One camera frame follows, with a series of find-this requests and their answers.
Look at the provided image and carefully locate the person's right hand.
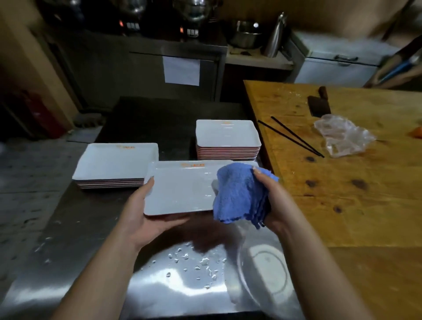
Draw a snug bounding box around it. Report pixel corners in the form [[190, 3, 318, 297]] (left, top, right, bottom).
[[253, 167, 299, 236]]

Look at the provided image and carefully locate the person's left hand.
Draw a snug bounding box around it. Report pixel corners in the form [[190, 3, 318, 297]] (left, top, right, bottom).
[[117, 176, 190, 251]]

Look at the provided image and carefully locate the blue cloth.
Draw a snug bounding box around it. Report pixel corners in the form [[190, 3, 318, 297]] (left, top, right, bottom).
[[212, 162, 280, 230]]

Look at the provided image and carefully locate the white rectangular plate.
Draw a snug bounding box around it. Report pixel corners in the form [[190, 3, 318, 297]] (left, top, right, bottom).
[[143, 160, 261, 217]]

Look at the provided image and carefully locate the steel work table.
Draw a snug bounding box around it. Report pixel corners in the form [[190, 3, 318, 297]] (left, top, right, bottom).
[[0, 96, 306, 320]]

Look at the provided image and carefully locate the stack of white plates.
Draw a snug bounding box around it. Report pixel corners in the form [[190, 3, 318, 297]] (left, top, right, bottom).
[[195, 119, 262, 161], [72, 142, 160, 189]]

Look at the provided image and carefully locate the person's right forearm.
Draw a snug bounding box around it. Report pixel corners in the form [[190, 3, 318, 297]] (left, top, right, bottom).
[[280, 219, 376, 320]]

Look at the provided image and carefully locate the person's left forearm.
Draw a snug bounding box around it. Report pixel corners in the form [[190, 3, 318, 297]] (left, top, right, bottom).
[[51, 230, 141, 320]]

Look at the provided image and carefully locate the clear glass bowl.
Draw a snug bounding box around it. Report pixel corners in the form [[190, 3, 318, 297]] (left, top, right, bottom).
[[234, 224, 299, 312]]

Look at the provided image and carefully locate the wooden table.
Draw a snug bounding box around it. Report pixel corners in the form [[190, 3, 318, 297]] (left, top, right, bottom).
[[243, 80, 422, 320]]

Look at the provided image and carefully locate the crumpled clear plastic bag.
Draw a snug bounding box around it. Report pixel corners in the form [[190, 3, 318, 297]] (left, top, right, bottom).
[[313, 114, 377, 158]]

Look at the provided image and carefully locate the loose light floor tile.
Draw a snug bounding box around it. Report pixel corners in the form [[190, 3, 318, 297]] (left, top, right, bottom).
[[65, 127, 103, 143]]

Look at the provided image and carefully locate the grey brick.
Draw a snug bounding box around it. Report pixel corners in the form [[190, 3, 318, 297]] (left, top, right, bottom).
[[73, 113, 105, 127]]

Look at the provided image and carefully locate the red fire extinguisher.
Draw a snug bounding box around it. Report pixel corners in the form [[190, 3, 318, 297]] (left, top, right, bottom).
[[19, 91, 66, 139]]

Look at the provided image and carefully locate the white chest freezer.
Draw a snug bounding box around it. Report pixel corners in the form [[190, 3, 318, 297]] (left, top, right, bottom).
[[285, 31, 401, 88]]

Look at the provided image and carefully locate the beige side counter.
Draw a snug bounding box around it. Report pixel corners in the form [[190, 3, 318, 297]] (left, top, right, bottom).
[[226, 49, 294, 71]]

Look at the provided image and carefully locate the stainless steel cabinet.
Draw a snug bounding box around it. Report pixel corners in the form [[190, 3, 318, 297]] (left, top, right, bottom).
[[31, 26, 228, 111]]

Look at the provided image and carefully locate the white paper sheet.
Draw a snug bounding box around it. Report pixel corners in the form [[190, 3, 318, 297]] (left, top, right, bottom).
[[162, 56, 201, 87]]

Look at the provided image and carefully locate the steel jug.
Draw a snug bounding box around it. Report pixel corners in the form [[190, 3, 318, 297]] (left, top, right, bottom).
[[263, 12, 288, 58]]

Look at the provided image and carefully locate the steel basin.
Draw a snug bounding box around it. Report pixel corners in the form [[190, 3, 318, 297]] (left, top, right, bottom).
[[227, 20, 264, 49]]

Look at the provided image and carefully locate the black induction cooker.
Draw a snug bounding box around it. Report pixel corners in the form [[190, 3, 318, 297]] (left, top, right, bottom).
[[179, 23, 200, 37], [118, 18, 141, 32]]

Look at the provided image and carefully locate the steel cleaver with dark handle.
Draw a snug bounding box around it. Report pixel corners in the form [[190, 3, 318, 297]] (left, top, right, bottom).
[[307, 86, 332, 118]]

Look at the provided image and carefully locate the blue handled tool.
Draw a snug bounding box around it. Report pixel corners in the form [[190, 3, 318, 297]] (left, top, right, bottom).
[[379, 59, 416, 83]]

